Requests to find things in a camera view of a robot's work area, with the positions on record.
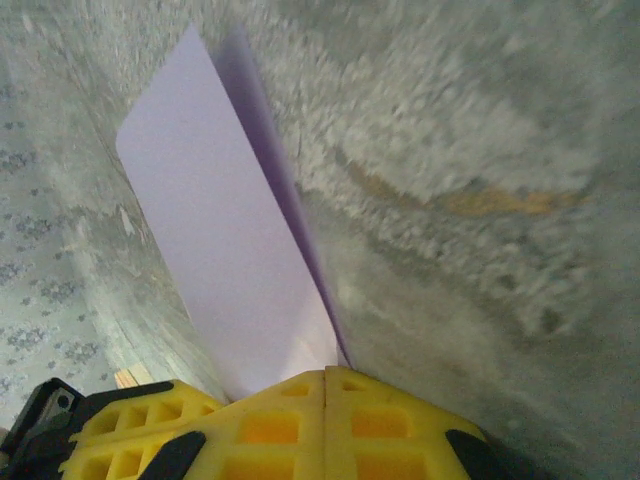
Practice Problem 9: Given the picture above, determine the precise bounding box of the purple paper sheet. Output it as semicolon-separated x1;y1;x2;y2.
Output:
114;22;360;401

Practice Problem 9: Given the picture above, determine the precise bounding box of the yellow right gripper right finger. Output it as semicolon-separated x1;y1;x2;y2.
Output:
325;366;506;480

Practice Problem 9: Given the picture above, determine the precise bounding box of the orange wooden block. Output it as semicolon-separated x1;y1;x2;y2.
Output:
113;366;152;390

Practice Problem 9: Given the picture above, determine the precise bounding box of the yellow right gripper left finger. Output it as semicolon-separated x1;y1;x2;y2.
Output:
149;367;326;480

